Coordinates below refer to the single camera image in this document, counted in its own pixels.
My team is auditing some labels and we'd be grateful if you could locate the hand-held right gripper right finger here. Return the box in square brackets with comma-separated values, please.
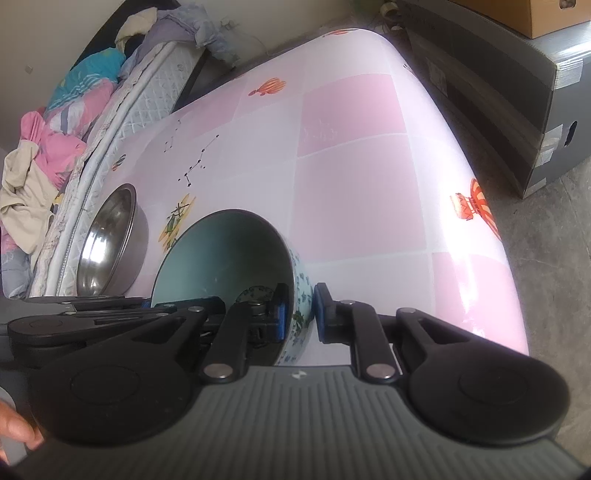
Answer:
[313, 282, 472, 384]

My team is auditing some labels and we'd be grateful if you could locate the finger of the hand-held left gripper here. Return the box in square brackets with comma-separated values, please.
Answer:
[25, 296, 151, 309]
[69, 296, 227, 344]

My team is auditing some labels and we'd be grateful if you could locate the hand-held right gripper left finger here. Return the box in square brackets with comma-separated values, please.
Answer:
[131, 282, 291, 386]

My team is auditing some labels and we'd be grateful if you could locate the small stainless steel bowl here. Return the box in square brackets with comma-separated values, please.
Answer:
[76, 184, 150, 297]

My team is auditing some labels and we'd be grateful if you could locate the teal floral ceramic bowl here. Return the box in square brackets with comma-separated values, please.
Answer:
[150, 209, 317, 366]

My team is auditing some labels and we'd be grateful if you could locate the person's left hand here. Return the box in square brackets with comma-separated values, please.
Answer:
[0, 399, 45, 465]

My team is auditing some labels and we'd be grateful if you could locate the beige cloth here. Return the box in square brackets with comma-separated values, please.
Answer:
[0, 138, 62, 256]

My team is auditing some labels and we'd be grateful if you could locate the pink printed tablecloth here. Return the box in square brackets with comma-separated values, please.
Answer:
[28, 28, 530, 366]

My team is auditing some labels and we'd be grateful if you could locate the pile of clothes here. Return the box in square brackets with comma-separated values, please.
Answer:
[0, 78, 116, 298]

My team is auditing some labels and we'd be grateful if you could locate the white quilted mattress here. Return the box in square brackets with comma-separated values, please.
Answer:
[30, 39, 207, 297]

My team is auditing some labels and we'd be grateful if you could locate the teal printed blanket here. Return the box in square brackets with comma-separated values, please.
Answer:
[47, 47, 126, 112]

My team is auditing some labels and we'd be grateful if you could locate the cream pillow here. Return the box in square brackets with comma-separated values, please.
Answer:
[115, 9, 158, 48]

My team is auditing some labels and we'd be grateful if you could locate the black bed headboard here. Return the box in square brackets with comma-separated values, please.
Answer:
[73, 0, 218, 100]

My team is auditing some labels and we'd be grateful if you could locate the grey purple bed sheet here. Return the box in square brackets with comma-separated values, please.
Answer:
[119, 4, 242, 65]

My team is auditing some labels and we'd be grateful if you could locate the large grey box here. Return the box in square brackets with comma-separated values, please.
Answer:
[401, 0, 591, 200]

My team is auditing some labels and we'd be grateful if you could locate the long brown cardboard box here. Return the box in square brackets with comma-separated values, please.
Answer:
[498, 0, 591, 40]

